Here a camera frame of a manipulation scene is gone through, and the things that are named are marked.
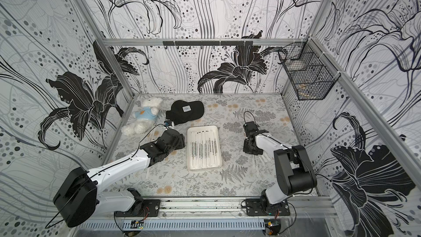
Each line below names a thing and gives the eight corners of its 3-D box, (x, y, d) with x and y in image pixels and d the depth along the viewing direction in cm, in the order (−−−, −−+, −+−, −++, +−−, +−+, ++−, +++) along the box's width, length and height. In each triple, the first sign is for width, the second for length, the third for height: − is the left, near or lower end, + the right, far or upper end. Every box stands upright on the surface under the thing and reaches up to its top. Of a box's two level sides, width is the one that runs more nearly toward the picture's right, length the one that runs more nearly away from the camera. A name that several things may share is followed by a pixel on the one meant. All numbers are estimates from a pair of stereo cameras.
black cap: (167, 124, 105) (164, 119, 100) (171, 105, 115) (169, 99, 110) (203, 124, 105) (202, 118, 100) (204, 105, 115) (203, 99, 110)
